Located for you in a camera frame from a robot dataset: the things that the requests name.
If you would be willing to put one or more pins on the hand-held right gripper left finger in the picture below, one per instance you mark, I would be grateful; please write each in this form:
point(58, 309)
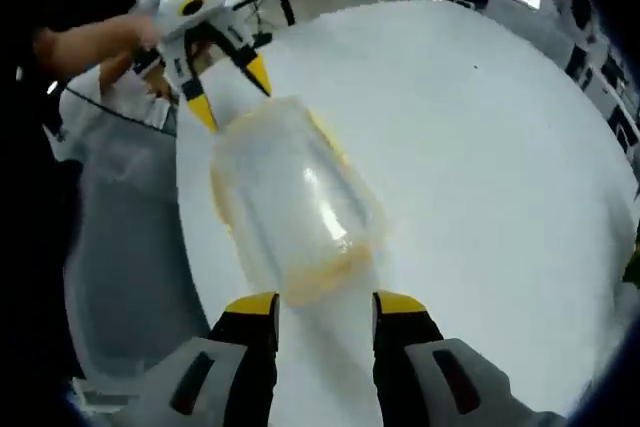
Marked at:
point(240, 367)

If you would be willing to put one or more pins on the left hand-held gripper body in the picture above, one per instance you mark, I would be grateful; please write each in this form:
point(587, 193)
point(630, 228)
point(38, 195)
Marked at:
point(172, 2)

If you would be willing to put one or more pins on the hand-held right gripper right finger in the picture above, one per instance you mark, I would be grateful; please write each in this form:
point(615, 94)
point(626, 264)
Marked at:
point(405, 367)

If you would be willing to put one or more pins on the clear plastic container yellow buckles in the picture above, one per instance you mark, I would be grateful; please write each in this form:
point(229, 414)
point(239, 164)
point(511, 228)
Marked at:
point(295, 197)

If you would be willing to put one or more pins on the grey mesh chair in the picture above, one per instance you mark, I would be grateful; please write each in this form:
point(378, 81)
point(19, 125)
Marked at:
point(130, 247)

